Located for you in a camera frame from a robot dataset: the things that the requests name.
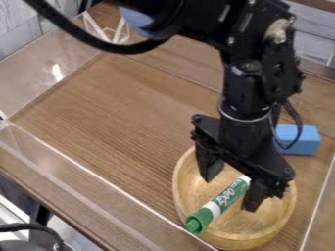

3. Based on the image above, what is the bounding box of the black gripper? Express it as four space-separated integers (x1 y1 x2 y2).
191 102 295 212

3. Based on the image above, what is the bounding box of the green Expo marker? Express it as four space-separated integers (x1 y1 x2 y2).
184 176 249 234

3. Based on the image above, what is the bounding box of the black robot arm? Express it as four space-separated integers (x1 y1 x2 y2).
108 0 303 212

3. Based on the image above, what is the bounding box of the brown wooden bowl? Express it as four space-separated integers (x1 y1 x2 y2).
172 147 297 251

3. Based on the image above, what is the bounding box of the blue foam block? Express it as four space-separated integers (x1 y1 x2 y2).
273 124 320 156

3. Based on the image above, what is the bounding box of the clear acrylic barrier wall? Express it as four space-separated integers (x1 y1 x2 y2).
0 111 211 251

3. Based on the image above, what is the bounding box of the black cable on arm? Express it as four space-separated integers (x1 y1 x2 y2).
24 0 175 55

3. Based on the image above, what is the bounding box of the black cable bottom left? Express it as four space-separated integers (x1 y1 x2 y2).
0 223 64 251

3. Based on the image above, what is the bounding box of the clear acrylic corner bracket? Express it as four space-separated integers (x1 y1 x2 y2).
82 12 131 45

